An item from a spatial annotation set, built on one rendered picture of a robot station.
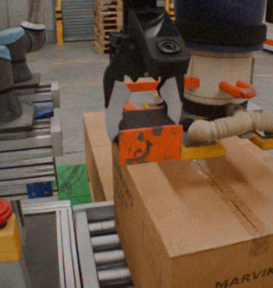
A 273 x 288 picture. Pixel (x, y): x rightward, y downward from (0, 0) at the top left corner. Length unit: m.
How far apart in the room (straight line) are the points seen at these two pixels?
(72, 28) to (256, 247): 10.23
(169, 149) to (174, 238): 0.27
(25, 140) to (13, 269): 0.49
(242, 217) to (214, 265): 0.13
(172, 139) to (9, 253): 0.39
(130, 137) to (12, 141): 0.69
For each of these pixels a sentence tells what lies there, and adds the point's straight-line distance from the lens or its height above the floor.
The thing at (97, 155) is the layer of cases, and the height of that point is 0.54.
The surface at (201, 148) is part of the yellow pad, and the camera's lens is 0.70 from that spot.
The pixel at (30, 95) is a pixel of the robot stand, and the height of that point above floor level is 0.97.
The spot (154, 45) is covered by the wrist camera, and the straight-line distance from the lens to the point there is 0.37.
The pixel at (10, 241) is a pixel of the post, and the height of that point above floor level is 0.98.
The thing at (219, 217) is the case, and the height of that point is 0.95.
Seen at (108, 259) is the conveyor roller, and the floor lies 0.54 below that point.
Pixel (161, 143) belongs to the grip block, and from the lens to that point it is 0.44.
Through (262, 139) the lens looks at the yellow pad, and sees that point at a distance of 0.77.
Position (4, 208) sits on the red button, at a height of 1.04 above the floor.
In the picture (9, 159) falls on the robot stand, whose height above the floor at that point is 0.91.
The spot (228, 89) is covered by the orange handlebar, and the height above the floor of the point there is 1.21.
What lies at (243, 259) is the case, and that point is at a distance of 0.74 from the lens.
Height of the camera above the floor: 1.39
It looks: 26 degrees down
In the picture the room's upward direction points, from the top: straight up
